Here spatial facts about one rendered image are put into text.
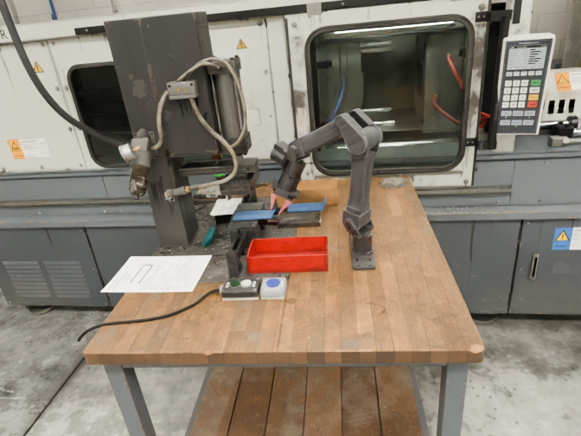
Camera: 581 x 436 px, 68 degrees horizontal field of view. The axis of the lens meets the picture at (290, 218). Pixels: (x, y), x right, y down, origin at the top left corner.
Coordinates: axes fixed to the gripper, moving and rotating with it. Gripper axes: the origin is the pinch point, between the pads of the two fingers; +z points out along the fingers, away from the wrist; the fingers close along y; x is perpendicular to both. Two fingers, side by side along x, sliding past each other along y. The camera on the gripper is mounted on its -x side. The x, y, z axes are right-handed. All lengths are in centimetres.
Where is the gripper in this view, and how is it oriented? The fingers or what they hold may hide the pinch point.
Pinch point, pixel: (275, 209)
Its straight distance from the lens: 151.6
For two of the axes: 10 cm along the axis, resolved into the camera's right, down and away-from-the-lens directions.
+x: -1.0, 3.7, -9.2
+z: -4.1, 8.3, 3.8
